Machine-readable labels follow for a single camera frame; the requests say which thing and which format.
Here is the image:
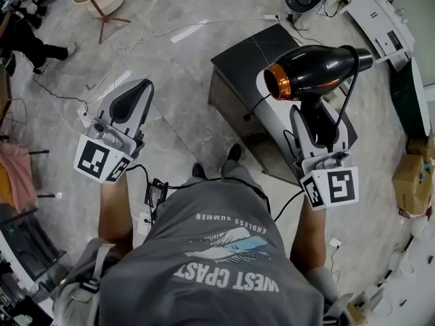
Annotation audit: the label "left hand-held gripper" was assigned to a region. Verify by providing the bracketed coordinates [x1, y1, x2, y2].
[73, 78, 155, 185]

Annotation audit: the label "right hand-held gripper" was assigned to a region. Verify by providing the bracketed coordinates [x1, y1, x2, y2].
[288, 104, 360, 212]

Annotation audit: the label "black hair dryer orange ring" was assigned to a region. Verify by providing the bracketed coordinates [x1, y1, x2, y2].
[243, 44, 374, 146]

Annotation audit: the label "dark vanity cabinet with sink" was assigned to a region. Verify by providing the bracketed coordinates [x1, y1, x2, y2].
[207, 23, 358, 186]

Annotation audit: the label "person's right forearm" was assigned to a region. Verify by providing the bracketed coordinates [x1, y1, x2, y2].
[288, 200, 330, 274]

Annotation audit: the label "person's left forearm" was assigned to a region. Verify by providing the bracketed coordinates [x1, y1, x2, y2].
[97, 173, 134, 251]

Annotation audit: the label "pale soap bottle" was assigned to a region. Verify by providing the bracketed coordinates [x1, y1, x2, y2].
[326, 92, 345, 111]

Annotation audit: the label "person's right black shoe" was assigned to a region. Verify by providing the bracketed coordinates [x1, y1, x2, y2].
[226, 143, 243, 164]

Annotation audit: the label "black battery box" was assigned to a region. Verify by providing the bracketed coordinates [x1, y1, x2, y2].
[144, 178, 170, 209]

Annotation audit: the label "person's grey trousers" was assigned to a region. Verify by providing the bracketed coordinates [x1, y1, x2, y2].
[219, 160, 269, 196]

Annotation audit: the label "dark green round board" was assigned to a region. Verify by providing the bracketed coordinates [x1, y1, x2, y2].
[389, 58, 432, 139]

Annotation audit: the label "wooden tripod stand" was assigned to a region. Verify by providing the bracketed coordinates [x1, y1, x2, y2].
[74, 0, 132, 46]

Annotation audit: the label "cardboard box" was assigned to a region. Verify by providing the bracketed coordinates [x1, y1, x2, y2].
[406, 137, 432, 158]
[392, 153, 435, 217]

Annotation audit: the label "black metal chair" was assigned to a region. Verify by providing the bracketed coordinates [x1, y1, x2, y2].
[29, 149, 56, 198]

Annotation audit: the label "pink cloth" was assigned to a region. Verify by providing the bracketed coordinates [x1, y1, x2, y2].
[0, 141, 37, 206]

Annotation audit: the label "white cabinet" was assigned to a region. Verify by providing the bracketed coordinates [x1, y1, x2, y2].
[341, 0, 417, 73]

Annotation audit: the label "person's grey printed shirt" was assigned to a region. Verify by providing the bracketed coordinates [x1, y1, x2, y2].
[52, 178, 344, 326]

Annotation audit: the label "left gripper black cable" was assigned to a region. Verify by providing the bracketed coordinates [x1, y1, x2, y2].
[127, 163, 152, 196]

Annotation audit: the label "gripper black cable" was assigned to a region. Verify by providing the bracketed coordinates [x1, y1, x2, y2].
[127, 163, 152, 196]
[273, 129, 307, 223]

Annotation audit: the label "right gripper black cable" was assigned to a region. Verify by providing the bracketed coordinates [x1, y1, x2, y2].
[273, 129, 307, 223]

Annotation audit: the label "grey shoulder strap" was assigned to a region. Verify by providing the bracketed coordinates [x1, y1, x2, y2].
[324, 292, 354, 326]
[80, 244, 115, 293]

